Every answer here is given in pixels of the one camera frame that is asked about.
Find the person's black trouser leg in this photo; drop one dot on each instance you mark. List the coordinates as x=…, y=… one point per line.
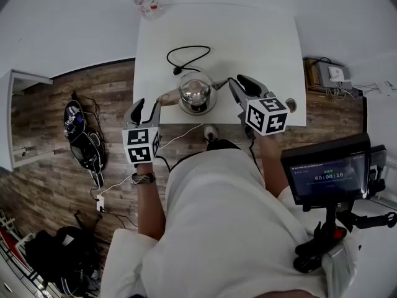
x=223, y=144

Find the person's white sneaker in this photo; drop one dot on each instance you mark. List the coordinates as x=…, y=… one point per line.
x=211, y=133

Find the person's right forearm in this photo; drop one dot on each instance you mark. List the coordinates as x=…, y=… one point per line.
x=274, y=166

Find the grey network device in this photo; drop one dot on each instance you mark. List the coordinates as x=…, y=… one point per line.
x=324, y=79

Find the white power strip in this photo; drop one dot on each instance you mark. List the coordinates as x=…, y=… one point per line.
x=385, y=88
x=100, y=203

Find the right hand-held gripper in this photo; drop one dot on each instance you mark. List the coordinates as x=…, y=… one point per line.
x=266, y=115

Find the black backpack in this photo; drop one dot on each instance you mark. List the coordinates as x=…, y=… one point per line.
x=62, y=256

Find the person's left forearm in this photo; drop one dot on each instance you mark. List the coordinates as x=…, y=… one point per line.
x=150, y=210

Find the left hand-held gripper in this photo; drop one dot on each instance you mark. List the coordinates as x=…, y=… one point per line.
x=141, y=147

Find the white router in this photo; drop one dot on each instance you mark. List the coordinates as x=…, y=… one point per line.
x=336, y=73

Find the black bag with white print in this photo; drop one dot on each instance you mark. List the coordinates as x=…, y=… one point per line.
x=82, y=135

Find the person's white shirt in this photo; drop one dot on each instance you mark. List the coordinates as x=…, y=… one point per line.
x=223, y=228

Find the red and white rack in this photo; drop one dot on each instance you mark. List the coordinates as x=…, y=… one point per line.
x=9, y=244

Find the black monitor screen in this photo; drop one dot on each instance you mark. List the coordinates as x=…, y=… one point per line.
x=328, y=172

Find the white side table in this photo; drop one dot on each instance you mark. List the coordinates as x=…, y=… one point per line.
x=9, y=120

